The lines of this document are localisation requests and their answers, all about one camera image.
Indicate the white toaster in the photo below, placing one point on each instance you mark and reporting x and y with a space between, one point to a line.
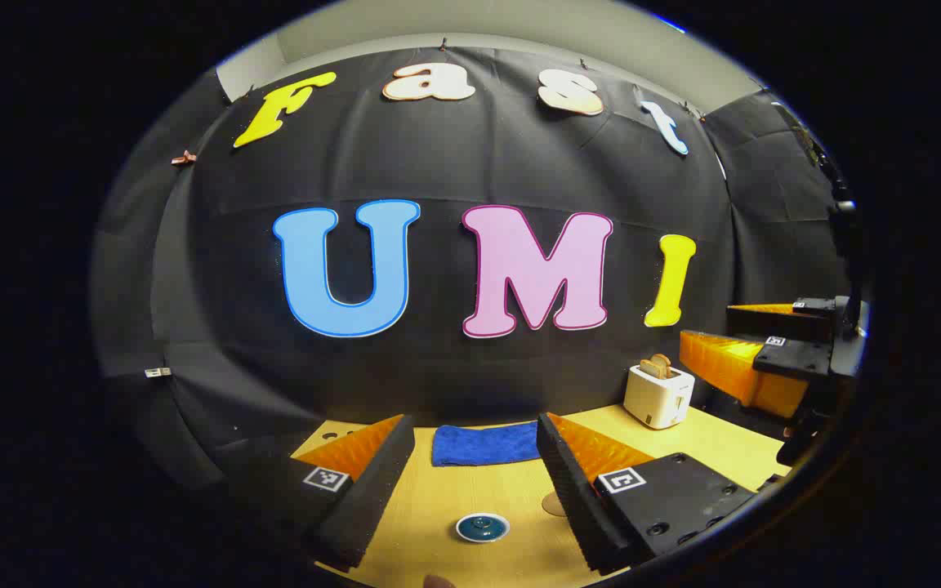
657 400

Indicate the copper clip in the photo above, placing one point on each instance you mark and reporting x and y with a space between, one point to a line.
184 158

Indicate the blue teacup lid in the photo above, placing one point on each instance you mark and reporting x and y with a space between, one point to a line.
483 527

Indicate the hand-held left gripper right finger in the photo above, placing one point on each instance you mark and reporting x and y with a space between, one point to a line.
573 498

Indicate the black backdrop cloth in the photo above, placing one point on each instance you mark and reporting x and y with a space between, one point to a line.
234 286

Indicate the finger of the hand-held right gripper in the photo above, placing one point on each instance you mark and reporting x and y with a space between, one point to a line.
789 325
793 359

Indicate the blue towel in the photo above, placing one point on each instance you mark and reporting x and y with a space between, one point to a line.
483 445

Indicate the toast slice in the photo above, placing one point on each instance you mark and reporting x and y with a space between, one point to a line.
650 369
664 363

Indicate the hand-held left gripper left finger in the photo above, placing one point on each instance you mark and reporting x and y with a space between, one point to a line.
368 490

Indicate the white clip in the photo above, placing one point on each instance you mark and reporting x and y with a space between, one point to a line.
158 372

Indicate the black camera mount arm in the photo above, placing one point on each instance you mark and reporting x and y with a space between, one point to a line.
842 220

